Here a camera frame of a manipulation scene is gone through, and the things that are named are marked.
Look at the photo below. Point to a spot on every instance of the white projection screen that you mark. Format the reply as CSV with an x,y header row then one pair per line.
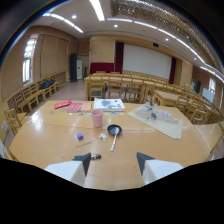
x,y
146,61

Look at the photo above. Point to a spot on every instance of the black tall speaker cabinet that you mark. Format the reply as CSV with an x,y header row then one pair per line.
x,y
73,67

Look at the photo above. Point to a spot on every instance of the small purple cube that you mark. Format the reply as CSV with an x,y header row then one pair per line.
x,y
79,136

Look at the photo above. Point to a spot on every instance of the orange notebook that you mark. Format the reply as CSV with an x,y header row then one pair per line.
x,y
86,106

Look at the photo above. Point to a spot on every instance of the window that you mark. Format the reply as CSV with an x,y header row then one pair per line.
x,y
28,61

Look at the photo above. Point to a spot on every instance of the clear plastic packaging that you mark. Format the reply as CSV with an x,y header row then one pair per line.
x,y
155,115

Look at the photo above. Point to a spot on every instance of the small black frying pan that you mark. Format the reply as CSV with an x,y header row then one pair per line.
x,y
114,131

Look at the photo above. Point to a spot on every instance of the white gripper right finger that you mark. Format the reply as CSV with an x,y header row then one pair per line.
x,y
159,169

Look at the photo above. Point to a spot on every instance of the red cloth covered podium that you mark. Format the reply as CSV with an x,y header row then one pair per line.
x,y
101,68

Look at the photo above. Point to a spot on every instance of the wooden side table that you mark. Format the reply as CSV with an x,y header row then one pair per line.
x,y
166,98

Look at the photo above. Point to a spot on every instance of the pink plastic cup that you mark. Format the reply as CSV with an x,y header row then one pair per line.
x,y
97,118

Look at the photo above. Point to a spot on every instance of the red notebook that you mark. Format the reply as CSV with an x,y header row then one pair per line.
x,y
74,107

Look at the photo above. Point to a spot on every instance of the small black marker cap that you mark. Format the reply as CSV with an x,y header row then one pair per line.
x,y
96,156

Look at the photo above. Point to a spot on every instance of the white crumpled paper piece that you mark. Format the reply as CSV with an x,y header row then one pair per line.
x,y
103,136

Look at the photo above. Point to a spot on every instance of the thin wooden stick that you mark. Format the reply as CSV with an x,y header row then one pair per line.
x,y
87,143

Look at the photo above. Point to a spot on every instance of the red flat packet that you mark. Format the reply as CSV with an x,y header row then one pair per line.
x,y
62,104

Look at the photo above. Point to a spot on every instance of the white standing air conditioner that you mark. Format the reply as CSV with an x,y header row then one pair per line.
x,y
79,69

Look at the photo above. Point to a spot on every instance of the wooden chair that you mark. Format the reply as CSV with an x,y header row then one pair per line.
x,y
96,87
115,86
134,90
29,99
14,120

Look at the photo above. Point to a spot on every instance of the black bag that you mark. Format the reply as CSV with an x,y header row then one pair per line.
x,y
47,84

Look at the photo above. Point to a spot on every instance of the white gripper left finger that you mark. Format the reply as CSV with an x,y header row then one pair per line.
x,y
71,170

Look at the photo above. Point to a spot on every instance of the dark red curtain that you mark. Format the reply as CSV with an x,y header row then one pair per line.
x,y
172,70
119,57

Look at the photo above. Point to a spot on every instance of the long wooden table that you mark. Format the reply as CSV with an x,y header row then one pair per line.
x,y
126,80

